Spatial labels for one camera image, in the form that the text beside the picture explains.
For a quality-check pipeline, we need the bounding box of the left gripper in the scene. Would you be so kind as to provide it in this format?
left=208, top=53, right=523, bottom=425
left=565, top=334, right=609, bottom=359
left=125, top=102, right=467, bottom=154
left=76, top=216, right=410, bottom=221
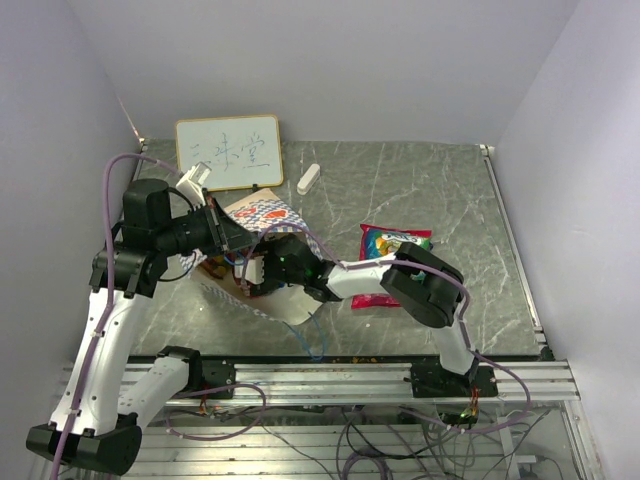
left=156, top=195, right=260, bottom=258

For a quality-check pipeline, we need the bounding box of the checkered paper bag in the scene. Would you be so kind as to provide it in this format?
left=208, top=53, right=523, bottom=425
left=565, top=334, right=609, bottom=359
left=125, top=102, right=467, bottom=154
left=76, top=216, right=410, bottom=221
left=179, top=187, right=331, bottom=362

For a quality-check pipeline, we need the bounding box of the red chips bag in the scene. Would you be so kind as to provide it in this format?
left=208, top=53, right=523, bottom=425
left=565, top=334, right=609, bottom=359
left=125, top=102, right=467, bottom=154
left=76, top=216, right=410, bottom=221
left=351, top=294, right=400, bottom=309

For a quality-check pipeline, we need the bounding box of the green Fox's candy bag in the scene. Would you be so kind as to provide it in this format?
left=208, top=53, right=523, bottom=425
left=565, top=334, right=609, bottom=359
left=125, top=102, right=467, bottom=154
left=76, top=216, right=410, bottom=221
left=359, top=224, right=432, bottom=260

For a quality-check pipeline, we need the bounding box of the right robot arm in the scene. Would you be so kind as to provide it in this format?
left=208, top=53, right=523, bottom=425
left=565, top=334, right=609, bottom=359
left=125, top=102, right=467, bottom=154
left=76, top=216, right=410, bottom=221
left=241, top=234, right=476, bottom=396

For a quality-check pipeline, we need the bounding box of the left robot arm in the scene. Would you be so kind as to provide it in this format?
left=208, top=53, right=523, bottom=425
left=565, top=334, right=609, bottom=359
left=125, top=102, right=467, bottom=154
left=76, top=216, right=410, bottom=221
left=26, top=179, right=257, bottom=476

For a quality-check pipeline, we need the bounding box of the orange yellow snack bag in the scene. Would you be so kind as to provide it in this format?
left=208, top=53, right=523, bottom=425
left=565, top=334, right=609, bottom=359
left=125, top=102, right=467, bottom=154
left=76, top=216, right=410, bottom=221
left=198, top=255, right=234, bottom=281

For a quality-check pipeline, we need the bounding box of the small whiteboard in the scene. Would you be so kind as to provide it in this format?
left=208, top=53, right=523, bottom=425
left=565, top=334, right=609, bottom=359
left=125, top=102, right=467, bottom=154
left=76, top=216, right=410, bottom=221
left=175, top=115, right=284, bottom=191

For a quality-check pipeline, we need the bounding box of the white board eraser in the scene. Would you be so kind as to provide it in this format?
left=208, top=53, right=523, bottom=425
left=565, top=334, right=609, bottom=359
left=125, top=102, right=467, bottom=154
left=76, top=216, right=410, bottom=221
left=296, top=163, right=321, bottom=196

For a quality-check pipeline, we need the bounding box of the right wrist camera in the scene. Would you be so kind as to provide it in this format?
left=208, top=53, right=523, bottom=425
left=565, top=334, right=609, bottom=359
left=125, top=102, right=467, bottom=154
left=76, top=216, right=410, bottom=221
left=233, top=255, right=264, bottom=286

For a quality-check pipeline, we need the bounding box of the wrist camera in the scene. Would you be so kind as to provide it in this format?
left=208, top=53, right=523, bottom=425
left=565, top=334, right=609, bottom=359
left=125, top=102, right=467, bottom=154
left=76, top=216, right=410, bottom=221
left=233, top=255, right=264, bottom=286
left=176, top=162, right=211, bottom=207

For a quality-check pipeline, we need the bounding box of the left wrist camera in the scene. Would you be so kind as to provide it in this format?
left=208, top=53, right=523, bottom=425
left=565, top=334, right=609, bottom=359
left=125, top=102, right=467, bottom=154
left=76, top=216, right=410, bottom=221
left=176, top=162, right=211, bottom=207

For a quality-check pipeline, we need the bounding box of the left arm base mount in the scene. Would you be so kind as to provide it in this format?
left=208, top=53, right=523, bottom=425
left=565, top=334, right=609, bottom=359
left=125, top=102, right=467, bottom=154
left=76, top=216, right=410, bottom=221
left=173, top=357, right=236, bottom=400

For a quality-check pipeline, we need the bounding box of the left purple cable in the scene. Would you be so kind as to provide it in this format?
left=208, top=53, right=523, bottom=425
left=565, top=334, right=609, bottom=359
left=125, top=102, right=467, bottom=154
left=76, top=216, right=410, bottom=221
left=49, top=152, right=186, bottom=480

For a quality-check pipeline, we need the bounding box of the aluminium frame rail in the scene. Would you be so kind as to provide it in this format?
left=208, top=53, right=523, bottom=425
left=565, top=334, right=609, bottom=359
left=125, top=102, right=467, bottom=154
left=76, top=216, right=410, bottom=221
left=64, top=360, right=581, bottom=406

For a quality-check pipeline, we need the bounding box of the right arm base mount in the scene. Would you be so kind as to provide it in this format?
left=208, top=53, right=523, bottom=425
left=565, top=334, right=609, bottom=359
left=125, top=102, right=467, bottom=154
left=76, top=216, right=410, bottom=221
left=408, top=357, right=498, bottom=399

